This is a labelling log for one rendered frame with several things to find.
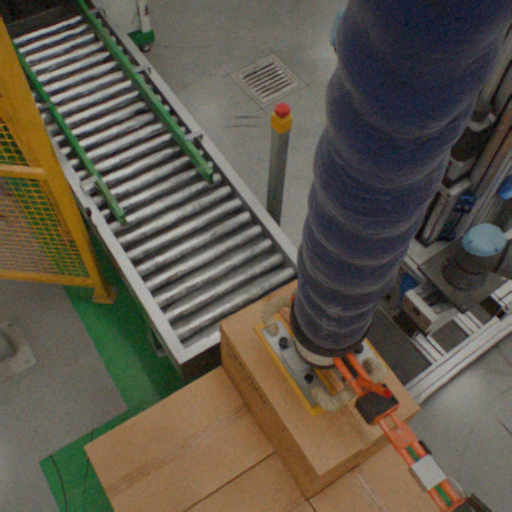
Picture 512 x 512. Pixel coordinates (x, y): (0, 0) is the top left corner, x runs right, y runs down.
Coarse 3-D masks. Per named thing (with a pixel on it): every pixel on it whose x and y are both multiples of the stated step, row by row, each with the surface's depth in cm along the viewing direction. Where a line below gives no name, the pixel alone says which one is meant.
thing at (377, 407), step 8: (384, 384) 166; (368, 392) 165; (360, 400) 163; (368, 400) 164; (376, 400) 164; (384, 400) 164; (392, 400) 164; (360, 408) 164; (368, 408) 163; (376, 408) 163; (384, 408) 163; (392, 408) 162; (368, 416) 161; (376, 416) 161; (384, 416) 162; (368, 424) 164
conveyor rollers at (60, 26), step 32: (32, 32) 337; (64, 32) 338; (64, 96) 313; (96, 96) 313; (128, 96) 313; (96, 128) 304; (128, 128) 304; (160, 128) 304; (128, 160) 294; (160, 160) 294; (128, 192) 285; (160, 192) 283; (192, 192) 283; (224, 192) 282; (128, 224) 273; (160, 224) 272; (192, 224) 272; (224, 224) 272; (128, 256) 262; (160, 256) 263; (192, 288) 256; (224, 288) 255; (256, 288) 255; (192, 320) 247
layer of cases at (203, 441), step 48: (192, 384) 233; (144, 432) 223; (192, 432) 224; (240, 432) 224; (144, 480) 214; (192, 480) 215; (240, 480) 215; (288, 480) 215; (336, 480) 216; (384, 480) 216
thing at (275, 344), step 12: (264, 324) 189; (264, 336) 187; (276, 336) 186; (288, 336) 186; (276, 348) 184; (276, 360) 183; (288, 372) 181; (300, 372) 180; (312, 372) 180; (300, 384) 178; (312, 384) 179; (324, 384) 179; (300, 396) 177; (312, 408) 175
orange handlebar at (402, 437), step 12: (336, 360) 170; (348, 360) 171; (348, 372) 169; (360, 372) 169; (384, 420) 162; (396, 420) 162; (384, 432) 161; (396, 432) 160; (408, 432) 160; (396, 444) 158; (408, 444) 159; (408, 456) 157; (420, 456) 158; (444, 480) 154; (432, 492) 153; (444, 504) 151
